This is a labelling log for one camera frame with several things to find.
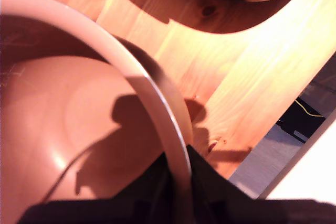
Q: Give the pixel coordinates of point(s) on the metal cooking pot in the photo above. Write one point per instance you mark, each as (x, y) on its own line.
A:
(65, 119)

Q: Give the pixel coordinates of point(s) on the white furniture board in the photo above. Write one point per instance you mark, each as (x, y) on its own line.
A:
(309, 171)

